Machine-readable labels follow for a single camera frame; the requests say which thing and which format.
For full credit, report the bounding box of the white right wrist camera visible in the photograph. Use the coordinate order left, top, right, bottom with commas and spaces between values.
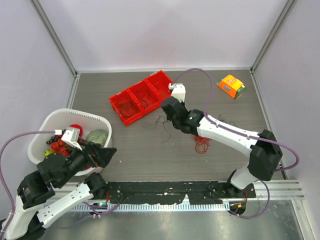
168, 83, 186, 103

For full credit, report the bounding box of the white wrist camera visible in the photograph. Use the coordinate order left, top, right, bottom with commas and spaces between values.
54, 127, 82, 150
168, 83, 186, 103

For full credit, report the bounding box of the yellow green pear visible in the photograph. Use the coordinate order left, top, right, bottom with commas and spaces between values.
44, 150, 53, 157

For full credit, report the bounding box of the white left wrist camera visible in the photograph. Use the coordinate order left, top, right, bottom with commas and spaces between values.
54, 127, 82, 150

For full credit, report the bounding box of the red three-compartment bin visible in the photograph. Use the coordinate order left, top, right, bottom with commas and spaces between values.
109, 70, 173, 126

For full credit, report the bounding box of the green melon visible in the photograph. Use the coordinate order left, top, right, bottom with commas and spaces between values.
85, 129, 109, 146

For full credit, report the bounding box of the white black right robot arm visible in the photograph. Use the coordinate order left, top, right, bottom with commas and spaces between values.
160, 96, 283, 198

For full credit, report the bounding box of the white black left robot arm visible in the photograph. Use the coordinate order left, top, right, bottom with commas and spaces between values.
0, 142, 117, 240

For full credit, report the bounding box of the red cable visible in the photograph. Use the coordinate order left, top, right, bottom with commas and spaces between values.
191, 134, 212, 155

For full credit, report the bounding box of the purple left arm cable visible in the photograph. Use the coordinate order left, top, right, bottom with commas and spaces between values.
0, 129, 122, 232

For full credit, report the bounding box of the white plastic basket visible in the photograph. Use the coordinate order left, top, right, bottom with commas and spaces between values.
27, 108, 113, 165

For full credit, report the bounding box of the white slotted cable duct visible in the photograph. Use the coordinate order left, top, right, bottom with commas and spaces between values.
43, 202, 231, 213

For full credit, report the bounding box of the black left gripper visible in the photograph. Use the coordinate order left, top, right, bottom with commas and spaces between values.
57, 139, 118, 187

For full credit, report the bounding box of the red apple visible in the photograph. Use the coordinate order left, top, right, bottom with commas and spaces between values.
70, 124, 83, 137

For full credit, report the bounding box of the orange green carton box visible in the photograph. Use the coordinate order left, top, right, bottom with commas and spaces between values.
216, 74, 246, 100

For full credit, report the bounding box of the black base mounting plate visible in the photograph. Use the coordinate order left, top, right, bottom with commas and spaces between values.
106, 181, 256, 205

